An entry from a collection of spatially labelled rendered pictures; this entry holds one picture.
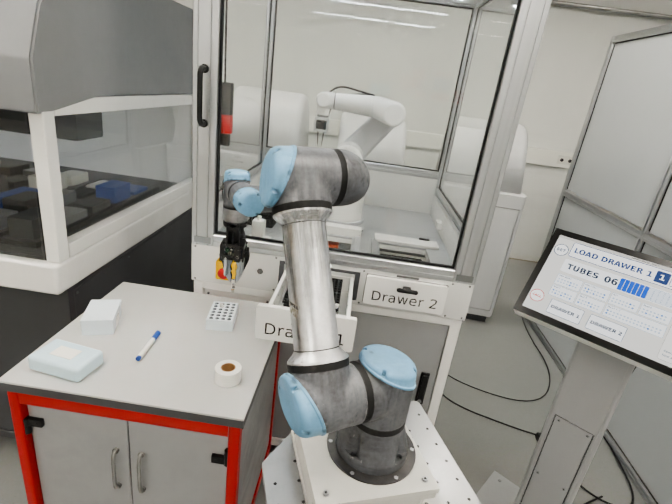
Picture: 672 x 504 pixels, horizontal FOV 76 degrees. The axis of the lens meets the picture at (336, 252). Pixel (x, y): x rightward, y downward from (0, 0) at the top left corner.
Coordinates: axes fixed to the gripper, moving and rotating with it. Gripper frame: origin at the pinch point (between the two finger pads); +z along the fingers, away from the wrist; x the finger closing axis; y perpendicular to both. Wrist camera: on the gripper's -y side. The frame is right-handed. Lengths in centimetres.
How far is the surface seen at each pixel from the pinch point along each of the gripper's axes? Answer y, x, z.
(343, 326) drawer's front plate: 22.6, 34.5, 1.6
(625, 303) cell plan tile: 27, 112, -15
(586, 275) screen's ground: 16, 106, -19
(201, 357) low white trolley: 22.1, -5.1, 15.7
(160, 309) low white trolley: -2.7, -24.2, 15.6
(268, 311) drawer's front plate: 19.5, 12.8, 0.4
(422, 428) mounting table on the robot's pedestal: 45, 55, 16
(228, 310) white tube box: 0.8, -1.1, 11.9
